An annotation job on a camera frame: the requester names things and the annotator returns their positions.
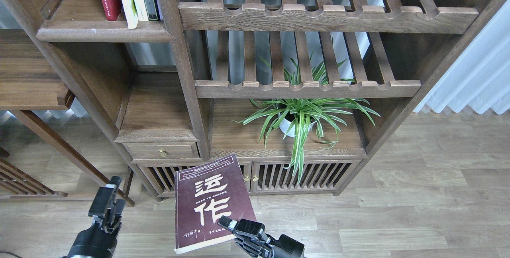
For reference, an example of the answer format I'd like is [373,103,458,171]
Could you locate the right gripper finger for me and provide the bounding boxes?
[217,216,237,232]

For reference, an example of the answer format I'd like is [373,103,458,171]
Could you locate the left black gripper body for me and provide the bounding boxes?
[66,186,126,258]

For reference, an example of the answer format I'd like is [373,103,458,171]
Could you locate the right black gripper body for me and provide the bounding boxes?
[231,219,304,258]

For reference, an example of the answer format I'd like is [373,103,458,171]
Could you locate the dark red book white characters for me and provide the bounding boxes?
[175,153,256,254]

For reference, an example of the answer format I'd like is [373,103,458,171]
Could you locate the brass drawer knob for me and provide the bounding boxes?
[158,148,168,158]

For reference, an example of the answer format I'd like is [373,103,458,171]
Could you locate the wooden slatted rack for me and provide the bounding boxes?
[0,148,68,200]

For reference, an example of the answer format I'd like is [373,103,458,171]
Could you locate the white plant pot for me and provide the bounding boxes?
[278,107,316,138]

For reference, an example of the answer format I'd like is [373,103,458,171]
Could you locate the green spider plant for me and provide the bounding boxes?
[232,53,381,185]

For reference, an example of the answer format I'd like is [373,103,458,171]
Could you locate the wooden side table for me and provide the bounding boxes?
[0,29,135,207]

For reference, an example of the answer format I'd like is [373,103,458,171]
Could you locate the dark wooden bookshelf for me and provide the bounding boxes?
[1,0,506,197]

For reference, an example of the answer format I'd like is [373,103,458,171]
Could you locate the white curtain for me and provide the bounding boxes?
[414,1,510,114]

